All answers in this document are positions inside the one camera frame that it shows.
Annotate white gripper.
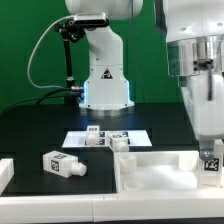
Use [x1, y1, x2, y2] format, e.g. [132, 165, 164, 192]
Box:
[181, 74, 224, 161]

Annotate white square tabletop part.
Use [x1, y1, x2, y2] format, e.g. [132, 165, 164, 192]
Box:
[114, 151, 224, 192]

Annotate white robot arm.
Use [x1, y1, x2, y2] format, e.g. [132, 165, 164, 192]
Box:
[65, 0, 224, 161]

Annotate white plate with tags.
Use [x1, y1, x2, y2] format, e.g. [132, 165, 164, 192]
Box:
[62, 130, 152, 148]

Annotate white left fence block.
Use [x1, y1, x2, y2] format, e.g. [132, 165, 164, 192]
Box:
[0, 158, 14, 195]

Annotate white front fence rail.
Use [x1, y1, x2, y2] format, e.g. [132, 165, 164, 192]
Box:
[0, 189, 224, 224]

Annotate black cables on table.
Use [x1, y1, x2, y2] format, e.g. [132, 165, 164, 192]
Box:
[2, 87, 73, 114]

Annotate black camera stand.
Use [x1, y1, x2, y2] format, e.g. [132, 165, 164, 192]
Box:
[54, 19, 84, 107]

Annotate grey cable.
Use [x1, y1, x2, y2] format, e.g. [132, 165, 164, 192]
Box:
[27, 15, 75, 90]

